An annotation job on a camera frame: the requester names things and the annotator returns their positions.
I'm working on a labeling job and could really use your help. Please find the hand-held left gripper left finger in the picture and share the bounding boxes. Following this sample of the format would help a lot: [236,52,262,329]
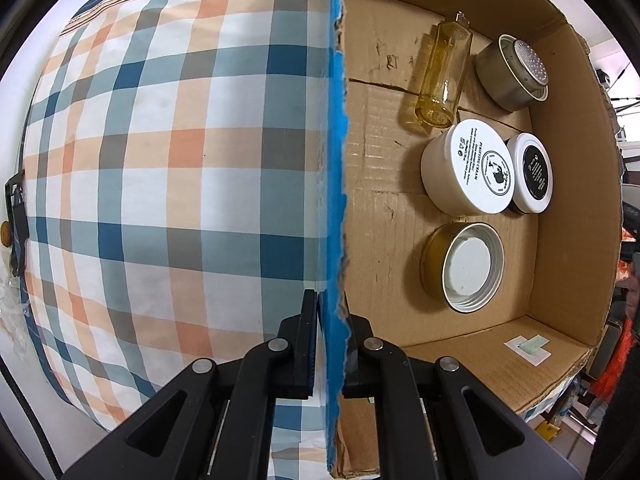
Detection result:
[62,289,319,480]

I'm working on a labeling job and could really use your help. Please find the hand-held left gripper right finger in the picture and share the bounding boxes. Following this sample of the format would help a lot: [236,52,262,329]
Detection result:
[342,312,581,480]

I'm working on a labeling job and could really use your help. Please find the gold jar white lid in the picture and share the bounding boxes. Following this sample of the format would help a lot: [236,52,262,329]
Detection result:
[419,222,506,314]

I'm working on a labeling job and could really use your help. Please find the blue-sided cardboard box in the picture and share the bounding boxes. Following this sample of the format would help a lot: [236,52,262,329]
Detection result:
[317,0,625,478]

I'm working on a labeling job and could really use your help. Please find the large white cream jar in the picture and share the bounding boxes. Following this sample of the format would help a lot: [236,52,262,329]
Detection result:
[420,119,517,216]

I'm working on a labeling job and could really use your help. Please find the small white jar black label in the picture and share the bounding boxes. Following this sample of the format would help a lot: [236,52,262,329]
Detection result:
[505,132,554,215]

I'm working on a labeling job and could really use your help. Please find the yellow glass bottle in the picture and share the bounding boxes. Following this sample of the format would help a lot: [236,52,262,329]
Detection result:
[414,11,474,129]

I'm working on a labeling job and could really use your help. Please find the grey metal tin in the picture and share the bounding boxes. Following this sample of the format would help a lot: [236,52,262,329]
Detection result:
[474,34,551,113]

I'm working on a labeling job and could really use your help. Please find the white label sticker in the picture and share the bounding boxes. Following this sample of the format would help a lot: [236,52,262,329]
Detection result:
[503,333,552,366]

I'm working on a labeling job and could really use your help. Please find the plaid checked cloth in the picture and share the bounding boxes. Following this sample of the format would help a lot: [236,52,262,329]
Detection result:
[19,0,335,480]

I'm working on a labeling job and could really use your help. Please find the orange white patterned cloth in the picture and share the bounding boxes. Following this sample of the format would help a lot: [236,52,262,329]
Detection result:
[597,225,640,401]

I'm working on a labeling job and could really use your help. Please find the black strap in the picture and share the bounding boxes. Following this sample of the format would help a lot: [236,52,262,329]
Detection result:
[4,170,28,278]

